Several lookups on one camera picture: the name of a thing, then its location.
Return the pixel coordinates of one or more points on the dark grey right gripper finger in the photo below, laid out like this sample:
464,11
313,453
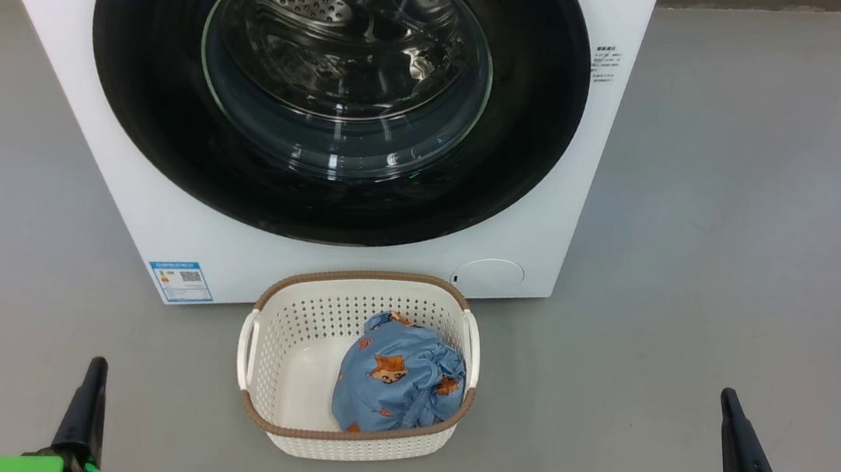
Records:
742,450

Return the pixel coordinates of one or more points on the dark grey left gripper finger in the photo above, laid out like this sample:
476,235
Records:
85,420

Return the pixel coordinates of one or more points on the black round glass washer door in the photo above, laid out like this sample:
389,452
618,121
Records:
147,82

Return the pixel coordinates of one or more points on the white front-load washing machine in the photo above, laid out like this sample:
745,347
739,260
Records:
74,113

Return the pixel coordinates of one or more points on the blue energy label sticker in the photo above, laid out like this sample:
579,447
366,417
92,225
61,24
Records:
181,283

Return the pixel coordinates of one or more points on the cream perforated laundry basket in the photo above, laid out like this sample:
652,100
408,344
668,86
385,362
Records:
296,379

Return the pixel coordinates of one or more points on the round white filter cover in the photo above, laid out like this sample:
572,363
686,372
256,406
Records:
490,277

